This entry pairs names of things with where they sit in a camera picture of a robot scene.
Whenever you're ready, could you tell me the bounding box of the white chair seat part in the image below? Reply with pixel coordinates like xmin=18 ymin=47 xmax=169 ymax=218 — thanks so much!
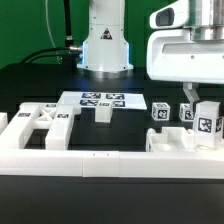
xmin=145 ymin=126 xmax=224 ymax=154

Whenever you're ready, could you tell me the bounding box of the black hose upright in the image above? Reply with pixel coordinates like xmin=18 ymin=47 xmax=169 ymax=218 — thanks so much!
xmin=63 ymin=0 xmax=73 ymax=47

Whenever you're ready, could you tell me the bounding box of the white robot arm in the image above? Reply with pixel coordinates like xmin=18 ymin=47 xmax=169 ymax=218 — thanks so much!
xmin=78 ymin=0 xmax=224 ymax=102

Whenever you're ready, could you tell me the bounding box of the white U-shaped obstacle fence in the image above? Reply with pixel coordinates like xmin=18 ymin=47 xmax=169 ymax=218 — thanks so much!
xmin=0 ymin=143 xmax=224 ymax=179

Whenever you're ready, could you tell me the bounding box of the white chair back frame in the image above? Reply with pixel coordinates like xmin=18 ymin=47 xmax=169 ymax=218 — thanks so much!
xmin=0 ymin=103 xmax=81 ymax=150

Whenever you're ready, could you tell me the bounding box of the thin grey cable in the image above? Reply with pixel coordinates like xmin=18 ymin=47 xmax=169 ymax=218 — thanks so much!
xmin=45 ymin=0 xmax=63 ymax=65

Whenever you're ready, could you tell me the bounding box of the white sheet with markers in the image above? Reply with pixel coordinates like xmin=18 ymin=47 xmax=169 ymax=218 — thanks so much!
xmin=58 ymin=91 xmax=147 ymax=110

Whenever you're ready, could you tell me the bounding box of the white block left edge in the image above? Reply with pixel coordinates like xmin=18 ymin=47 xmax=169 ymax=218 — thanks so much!
xmin=0 ymin=112 xmax=8 ymax=134

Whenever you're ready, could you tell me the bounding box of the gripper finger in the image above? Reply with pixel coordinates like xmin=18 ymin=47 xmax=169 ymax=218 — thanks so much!
xmin=183 ymin=83 xmax=200 ymax=111

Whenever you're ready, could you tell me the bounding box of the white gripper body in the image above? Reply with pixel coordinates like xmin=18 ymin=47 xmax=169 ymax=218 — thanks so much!
xmin=147 ymin=0 xmax=224 ymax=84

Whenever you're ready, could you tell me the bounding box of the black cable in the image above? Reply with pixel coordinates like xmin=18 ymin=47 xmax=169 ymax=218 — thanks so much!
xmin=19 ymin=45 xmax=84 ymax=64

